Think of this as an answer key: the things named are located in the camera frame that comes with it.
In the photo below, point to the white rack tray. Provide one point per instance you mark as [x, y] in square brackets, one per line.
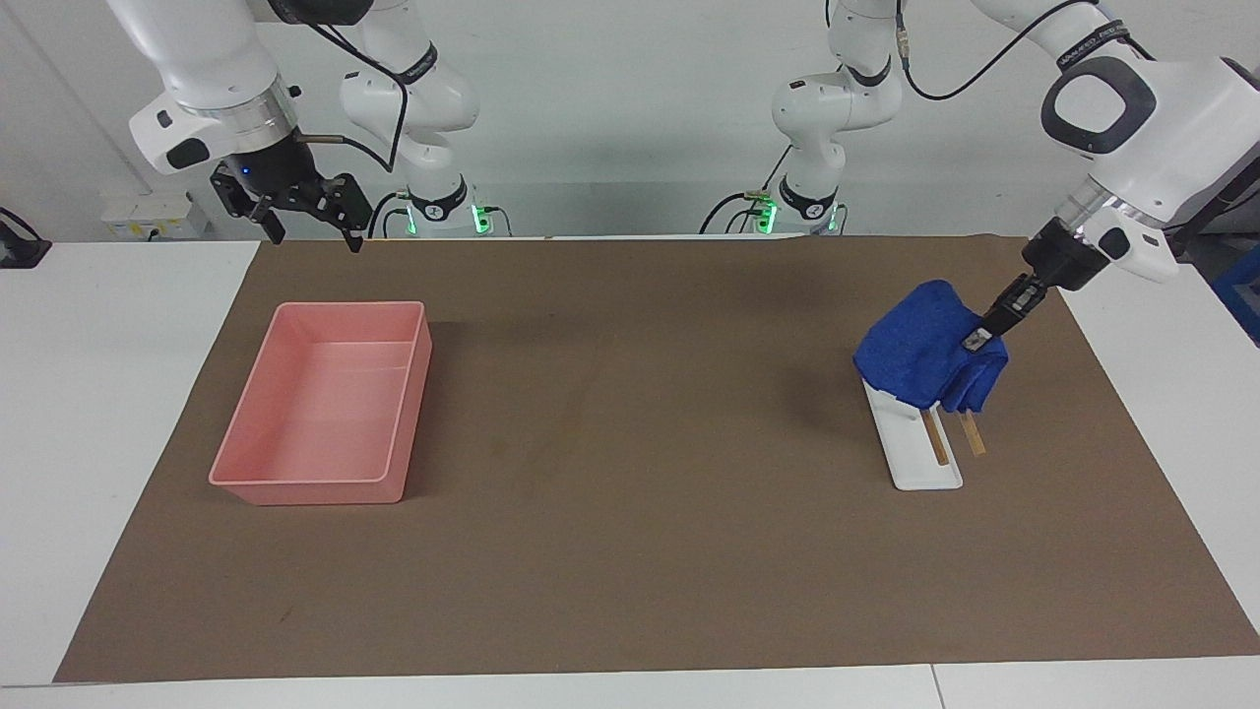
[911, 463]

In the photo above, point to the black slanted pole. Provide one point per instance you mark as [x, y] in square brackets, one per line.
[1221, 197]

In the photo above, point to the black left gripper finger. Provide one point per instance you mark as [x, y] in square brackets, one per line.
[1006, 315]

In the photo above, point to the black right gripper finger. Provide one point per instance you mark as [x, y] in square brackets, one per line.
[354, 212]
[273, 225]

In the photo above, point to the blue microfiber towel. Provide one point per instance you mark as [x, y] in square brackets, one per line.
[925, 345]

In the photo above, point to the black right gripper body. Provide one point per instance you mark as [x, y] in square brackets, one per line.
[281, 177]

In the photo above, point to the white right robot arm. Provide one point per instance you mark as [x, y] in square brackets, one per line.
[207, 59]

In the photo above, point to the white power strip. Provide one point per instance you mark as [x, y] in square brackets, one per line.
[148, 212]

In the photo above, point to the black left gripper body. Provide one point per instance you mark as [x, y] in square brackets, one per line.
[1063, 256]

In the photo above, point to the wooden dowel rod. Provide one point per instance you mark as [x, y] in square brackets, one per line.
[973, 435]
[937, 438]

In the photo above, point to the brown table mat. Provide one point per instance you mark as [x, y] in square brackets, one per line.
[640, 492]

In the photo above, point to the black desk object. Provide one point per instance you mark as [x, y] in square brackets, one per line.
[20, 251]

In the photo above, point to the blue box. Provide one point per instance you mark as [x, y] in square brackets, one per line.
[1242, 295]

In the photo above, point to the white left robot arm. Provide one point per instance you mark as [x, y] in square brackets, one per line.
[1181, 108]

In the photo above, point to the pink plastic bin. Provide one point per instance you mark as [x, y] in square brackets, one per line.
[325, 394]

